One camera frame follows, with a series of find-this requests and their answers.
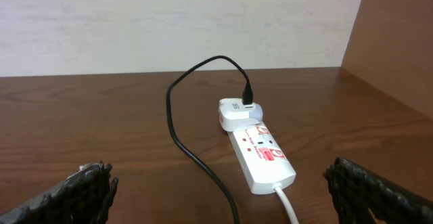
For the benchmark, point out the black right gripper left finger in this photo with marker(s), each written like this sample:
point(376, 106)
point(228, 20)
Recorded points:
point(84, 197)

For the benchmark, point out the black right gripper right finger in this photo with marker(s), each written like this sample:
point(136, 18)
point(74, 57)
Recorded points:
point(361, 196)

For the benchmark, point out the white usb charger adapter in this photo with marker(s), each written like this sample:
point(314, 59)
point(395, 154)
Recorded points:
point(235, 116)

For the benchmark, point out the white power strip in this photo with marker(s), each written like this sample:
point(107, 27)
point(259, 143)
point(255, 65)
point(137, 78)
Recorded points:
point(263, 162)

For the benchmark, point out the brown wooden side panel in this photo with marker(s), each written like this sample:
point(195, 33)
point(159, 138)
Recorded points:
point(390, 48)

